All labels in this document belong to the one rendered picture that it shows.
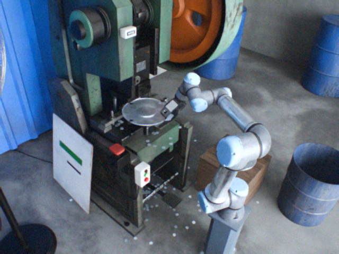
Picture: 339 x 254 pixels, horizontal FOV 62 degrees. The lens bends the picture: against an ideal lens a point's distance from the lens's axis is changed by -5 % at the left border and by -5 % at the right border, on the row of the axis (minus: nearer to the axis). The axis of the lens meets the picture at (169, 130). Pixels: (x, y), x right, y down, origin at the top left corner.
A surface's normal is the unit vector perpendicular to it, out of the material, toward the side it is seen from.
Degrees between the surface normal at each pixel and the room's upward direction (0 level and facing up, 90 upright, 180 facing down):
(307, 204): 92
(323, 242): 0
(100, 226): 0
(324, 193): 92
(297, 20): 90
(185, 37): 90
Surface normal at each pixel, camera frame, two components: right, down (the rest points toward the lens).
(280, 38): -0.65, 0.44
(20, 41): 0.76, 0.42
